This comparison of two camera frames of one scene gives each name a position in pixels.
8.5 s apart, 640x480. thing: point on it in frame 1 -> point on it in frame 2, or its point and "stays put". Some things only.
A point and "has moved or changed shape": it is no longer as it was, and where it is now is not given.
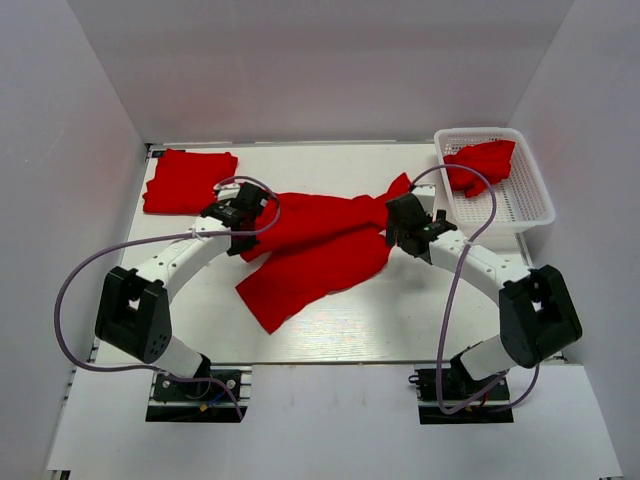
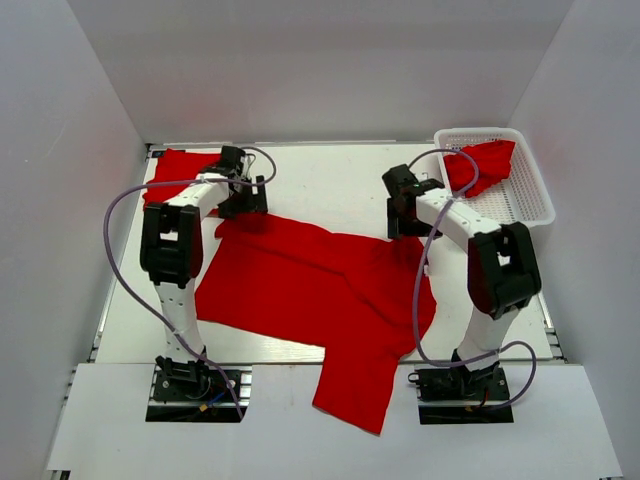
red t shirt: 312,246 has moved or changed shape
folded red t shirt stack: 184,182 stays put
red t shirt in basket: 491,159 stays put
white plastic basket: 523,199 stays put
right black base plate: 495,407 stays put
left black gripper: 240,248 -> 255,203
